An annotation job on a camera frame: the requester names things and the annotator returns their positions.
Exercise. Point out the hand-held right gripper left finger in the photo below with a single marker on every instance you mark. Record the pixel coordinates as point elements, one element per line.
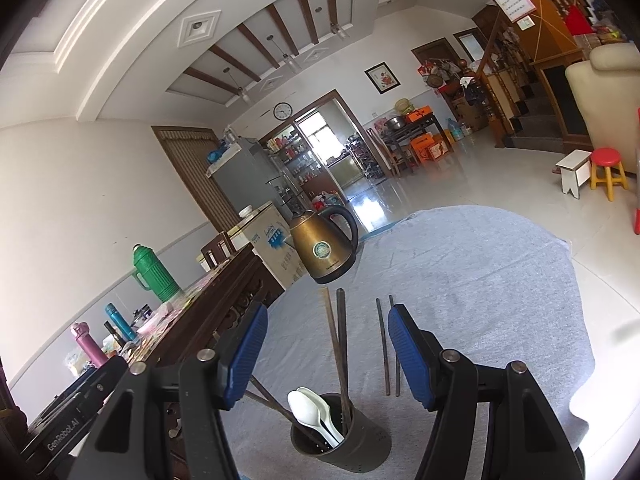
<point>245,355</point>

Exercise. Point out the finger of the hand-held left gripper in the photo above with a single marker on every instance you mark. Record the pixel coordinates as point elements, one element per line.
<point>102,375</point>

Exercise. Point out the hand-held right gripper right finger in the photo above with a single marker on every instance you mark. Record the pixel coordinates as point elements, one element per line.
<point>412,360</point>

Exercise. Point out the dark wooden chopstick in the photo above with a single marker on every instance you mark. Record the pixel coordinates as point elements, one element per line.
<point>332,340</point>
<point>272,399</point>
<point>397,385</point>
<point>383,350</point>
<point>265,406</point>
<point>342,330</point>

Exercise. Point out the dark grey utensil holder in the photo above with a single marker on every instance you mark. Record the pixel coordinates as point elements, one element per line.
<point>360,452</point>

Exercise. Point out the pink water bottle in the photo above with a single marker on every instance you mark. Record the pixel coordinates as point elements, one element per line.
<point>90,347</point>

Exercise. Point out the dark glass bottle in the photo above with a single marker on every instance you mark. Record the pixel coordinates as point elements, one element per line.
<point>112,335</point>

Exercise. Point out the carved dark wooden sideboard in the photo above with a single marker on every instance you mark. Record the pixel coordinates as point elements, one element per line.
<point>210,320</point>

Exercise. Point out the teal water bottle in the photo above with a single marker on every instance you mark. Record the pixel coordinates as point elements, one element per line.
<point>120,322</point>

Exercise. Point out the white plastic spoon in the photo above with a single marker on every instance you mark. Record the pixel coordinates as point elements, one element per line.
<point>324,417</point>
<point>302,407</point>

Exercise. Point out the pink checkered cloth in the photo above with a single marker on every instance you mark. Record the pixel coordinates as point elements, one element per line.
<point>190,292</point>

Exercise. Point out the wooden chair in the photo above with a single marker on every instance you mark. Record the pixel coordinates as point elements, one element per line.
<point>217,250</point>

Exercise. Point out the blue-grey tablecloth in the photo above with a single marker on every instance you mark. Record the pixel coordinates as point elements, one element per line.
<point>475,270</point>

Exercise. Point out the green thermos jug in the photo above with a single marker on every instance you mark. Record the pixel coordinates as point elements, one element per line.
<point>157,275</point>

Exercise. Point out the white chest freezer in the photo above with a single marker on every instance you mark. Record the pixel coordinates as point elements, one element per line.
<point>270,240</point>

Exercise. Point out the bronze electric kettle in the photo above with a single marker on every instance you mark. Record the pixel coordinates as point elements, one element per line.
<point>320,250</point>

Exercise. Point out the grey refrigerator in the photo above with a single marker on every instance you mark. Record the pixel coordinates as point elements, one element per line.
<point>245,175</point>

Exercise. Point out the wooden door with curtain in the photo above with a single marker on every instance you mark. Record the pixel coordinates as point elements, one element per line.
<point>192,175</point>

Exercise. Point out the kitchen shelf with bottles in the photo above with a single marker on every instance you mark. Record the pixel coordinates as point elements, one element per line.
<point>295,160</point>

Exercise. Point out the large orange box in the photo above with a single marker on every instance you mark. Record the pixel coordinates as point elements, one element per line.
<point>430,147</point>

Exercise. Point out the dark wooden side table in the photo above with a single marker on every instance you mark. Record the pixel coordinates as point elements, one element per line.
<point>420,127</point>

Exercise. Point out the blue water jug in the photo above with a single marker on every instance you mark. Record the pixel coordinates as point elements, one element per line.
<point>453,130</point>

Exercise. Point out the metal basin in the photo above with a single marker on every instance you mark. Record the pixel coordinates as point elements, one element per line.
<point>395,123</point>

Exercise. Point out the flat orange box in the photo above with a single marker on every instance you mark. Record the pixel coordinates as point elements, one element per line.
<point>419,114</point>

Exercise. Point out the small white stool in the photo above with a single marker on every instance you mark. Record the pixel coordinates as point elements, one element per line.
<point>575,167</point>

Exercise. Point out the woven basket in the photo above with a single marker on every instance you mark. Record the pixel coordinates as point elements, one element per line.
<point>403,105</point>

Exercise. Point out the pendant ceiling lamp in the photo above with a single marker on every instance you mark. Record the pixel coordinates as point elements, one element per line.
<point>242,94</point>
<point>340,31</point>
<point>290,64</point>

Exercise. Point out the red and yellow stool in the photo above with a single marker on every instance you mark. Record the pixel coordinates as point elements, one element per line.
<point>607,157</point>

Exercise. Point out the wooden staircase railing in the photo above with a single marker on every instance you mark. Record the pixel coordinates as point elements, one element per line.
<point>505,80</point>

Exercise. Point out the cream chair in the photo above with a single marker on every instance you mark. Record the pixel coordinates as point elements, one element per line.
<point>605,90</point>

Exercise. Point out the round wall clock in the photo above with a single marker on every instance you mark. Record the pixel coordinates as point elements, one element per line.
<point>283,111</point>

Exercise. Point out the wooden doorway frame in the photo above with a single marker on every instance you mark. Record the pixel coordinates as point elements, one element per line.
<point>320,100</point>

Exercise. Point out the framed wall picture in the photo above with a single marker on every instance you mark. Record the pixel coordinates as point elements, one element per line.
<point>382,78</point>

